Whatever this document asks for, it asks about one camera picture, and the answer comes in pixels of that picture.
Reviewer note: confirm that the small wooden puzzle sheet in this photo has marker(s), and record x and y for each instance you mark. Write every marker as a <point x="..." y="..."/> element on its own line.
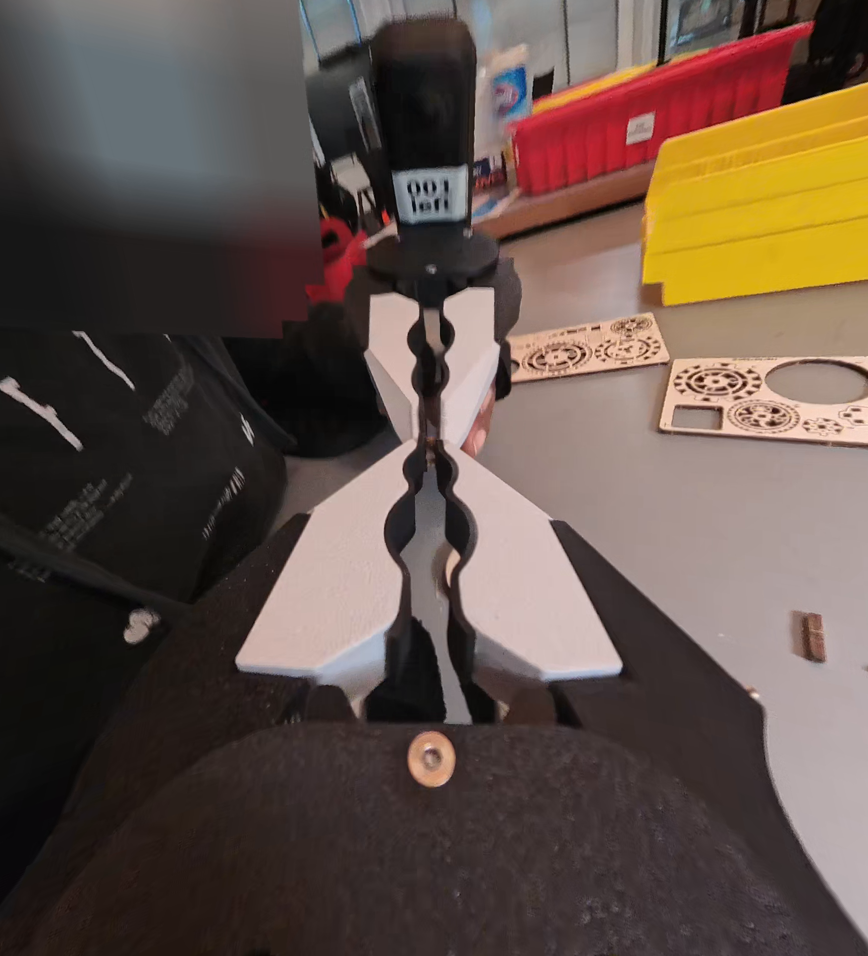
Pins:
<point x="591" y="358"/>

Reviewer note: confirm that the yellow plastic bin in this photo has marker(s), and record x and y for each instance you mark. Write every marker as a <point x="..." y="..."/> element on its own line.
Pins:
<point x="591" y="86"/>

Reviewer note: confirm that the red object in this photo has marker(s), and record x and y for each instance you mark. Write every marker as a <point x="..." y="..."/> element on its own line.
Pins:
<point x="333" y="254"/>

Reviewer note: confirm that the stack of yellow plastic bins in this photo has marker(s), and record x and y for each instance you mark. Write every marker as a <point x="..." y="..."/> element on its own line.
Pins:
<point x="777" y="209"/>

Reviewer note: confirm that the black office chair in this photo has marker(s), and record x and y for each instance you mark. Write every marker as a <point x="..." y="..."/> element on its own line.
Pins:
<point x="837" y="45"/>

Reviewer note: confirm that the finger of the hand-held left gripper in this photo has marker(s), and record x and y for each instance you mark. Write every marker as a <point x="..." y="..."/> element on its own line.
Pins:
<point x="475" y="343"/>
<point x="389" y="336"/>

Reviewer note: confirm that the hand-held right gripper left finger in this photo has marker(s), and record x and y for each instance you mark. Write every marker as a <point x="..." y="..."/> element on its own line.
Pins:
<point x="314" y="597"/>

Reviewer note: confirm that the black mesh chair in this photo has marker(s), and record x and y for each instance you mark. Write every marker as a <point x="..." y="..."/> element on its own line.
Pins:
<point x="307" y="388"/>

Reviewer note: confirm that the person's left hand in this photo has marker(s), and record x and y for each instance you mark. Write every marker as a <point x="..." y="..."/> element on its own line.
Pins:
<point x="480" y="429"/>

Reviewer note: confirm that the red plastic bin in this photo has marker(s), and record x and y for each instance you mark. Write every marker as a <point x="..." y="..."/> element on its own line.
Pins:
<point x="628" y="142"/>

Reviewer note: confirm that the large wooden puzzle sheet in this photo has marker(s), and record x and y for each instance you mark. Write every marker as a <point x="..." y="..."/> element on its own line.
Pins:
<point x="792" y="418"/>

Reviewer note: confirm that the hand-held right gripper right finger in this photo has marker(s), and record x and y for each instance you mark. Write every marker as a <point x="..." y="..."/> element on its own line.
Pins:
<point x="531" y="597"/>

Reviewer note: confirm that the black printed bag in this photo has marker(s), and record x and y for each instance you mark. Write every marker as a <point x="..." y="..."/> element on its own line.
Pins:
<point x="105" y="463"/>

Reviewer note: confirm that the blue white packet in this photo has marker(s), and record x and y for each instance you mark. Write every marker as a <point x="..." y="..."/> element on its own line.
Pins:
<point x="507" y="97"/>

